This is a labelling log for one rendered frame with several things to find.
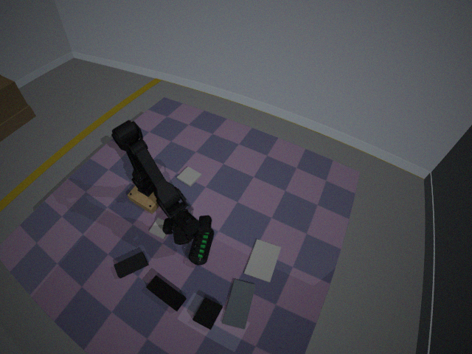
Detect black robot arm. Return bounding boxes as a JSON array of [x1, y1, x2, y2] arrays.
[[112, 120, 200, 245]]

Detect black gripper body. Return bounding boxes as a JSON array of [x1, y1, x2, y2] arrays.
[[163, 215, 212, 235]]

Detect dark grey controller unit with green rocker switches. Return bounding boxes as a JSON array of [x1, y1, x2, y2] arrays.
[[189, 228, 214, 266]]

